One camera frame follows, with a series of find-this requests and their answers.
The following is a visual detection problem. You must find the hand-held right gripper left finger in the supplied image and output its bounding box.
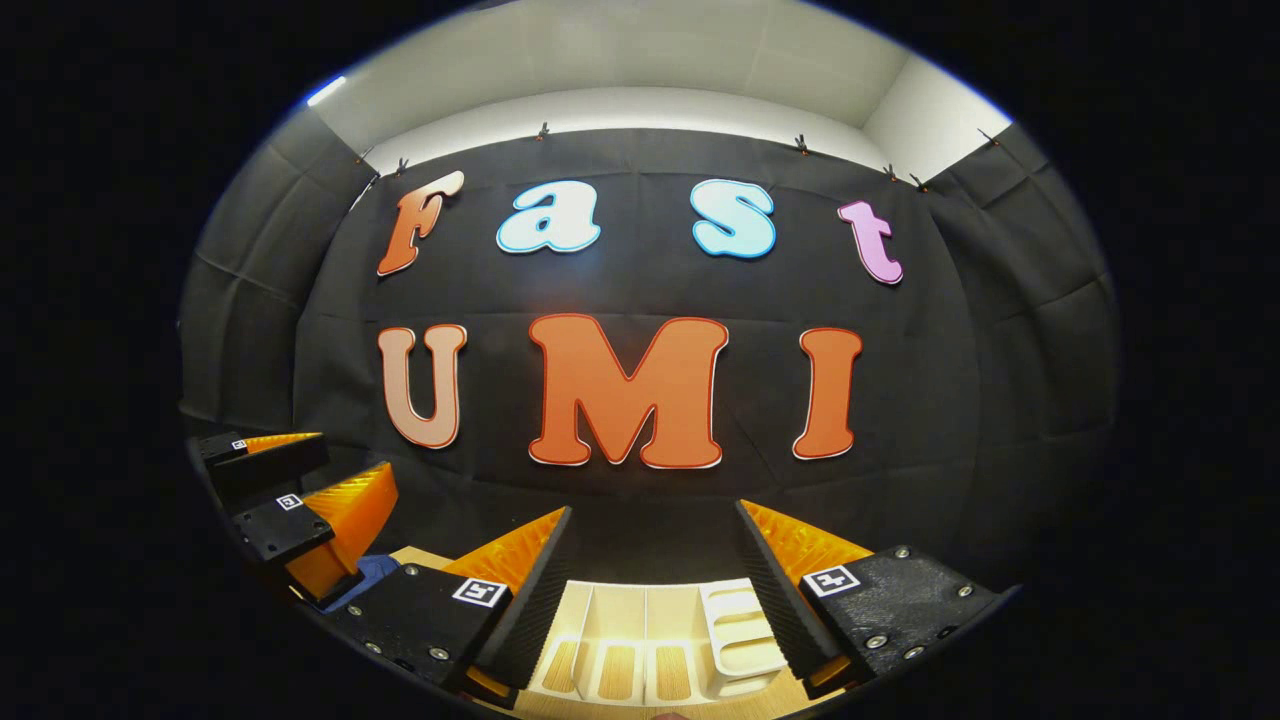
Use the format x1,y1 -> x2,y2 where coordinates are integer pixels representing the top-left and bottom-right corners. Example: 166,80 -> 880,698
330,505 -> 576,709

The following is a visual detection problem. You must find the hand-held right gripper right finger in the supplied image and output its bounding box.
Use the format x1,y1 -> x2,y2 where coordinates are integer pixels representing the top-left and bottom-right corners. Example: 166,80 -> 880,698
735,498 -> 1021,699

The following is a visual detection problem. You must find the white bookshelf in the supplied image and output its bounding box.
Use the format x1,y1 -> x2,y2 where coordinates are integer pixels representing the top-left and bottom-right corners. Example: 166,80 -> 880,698
525,578 -> 791,706

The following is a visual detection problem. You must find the blue schoolbag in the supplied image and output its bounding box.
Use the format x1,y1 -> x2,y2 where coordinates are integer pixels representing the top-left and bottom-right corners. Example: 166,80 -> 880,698
320,553 -> 401,613

